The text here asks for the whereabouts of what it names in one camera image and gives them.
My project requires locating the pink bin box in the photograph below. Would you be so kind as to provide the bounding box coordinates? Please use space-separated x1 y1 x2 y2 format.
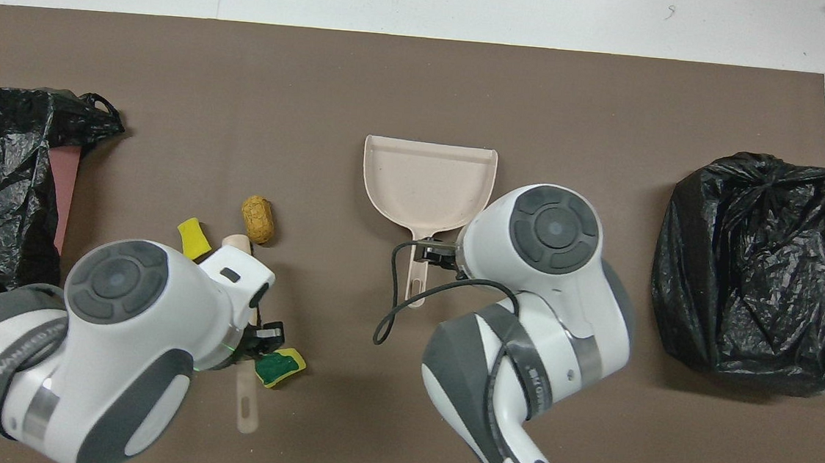
41 144 84 257

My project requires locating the yellow green sponge piece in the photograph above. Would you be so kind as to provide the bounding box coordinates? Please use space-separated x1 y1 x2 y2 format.
254 345 308 392

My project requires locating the small yellow sponge piece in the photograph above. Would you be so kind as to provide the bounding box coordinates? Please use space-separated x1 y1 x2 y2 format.
175 217 214 263

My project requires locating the brown toy bread roll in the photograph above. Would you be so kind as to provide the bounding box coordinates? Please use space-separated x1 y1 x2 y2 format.
239 194 278 247

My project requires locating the crumpled black trash bag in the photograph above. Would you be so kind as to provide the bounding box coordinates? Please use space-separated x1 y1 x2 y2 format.
642 145 825 401

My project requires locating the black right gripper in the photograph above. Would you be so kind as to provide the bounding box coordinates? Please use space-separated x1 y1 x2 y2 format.
413 238 461 273

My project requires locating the brown table mat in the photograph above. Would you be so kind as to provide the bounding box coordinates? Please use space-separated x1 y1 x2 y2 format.
0 2 825 463

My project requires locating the beige plastic dustpan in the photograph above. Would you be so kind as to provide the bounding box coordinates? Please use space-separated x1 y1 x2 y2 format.
352 134 500 314

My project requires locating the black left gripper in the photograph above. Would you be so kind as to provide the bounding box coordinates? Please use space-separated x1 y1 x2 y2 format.
229 317 287 366

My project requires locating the beige hand brush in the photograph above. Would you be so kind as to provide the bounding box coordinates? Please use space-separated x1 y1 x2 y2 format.
208 233 275 435

